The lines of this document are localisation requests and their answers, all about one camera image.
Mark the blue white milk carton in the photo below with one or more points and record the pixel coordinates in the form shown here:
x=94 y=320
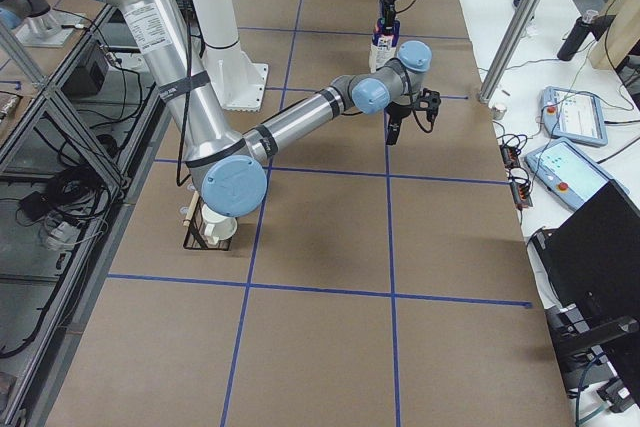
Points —
x=383 y=43

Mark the teach pendant near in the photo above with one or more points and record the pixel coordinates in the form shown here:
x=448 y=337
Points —
x=567 y=172

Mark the black bottle on desk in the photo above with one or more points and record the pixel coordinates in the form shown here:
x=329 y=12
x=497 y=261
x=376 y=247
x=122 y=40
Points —
x=576 y=37

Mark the small metal cylinder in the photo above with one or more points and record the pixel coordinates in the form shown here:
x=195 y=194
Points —
x=498 y=111

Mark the black wire mug rack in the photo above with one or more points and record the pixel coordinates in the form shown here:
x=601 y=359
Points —
x=194 y=239

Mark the black laptop monitor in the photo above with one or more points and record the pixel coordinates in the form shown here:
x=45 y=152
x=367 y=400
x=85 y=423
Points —
x=592 y=263

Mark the teach pendant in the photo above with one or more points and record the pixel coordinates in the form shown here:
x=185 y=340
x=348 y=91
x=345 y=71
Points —
x=567 y=172
x=575 y=115

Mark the aluminium frame post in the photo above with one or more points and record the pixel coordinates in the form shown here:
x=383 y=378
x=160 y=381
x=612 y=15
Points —
x=506 y=49

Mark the white mug on rack front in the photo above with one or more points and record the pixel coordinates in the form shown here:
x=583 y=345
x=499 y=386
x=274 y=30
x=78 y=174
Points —
x=217 y=227

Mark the teach pendant far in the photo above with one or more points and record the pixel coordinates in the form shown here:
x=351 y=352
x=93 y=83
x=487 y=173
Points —
x=575 y=115

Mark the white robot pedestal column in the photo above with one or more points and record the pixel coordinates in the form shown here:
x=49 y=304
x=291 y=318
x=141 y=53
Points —
x=239 y=83

